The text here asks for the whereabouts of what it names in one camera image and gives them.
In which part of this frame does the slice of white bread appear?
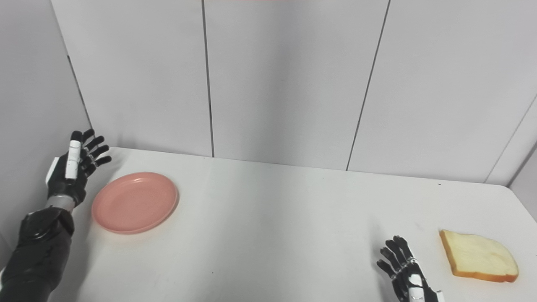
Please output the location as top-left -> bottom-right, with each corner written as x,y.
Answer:
439,229 -> 519,283

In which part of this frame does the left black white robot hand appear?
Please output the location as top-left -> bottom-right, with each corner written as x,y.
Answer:
45,129 -> 112,208

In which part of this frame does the pink round plate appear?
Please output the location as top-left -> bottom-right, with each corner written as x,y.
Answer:
91,172 -> 179,234

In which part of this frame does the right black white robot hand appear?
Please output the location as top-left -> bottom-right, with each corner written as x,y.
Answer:
376,235 -> 445,302

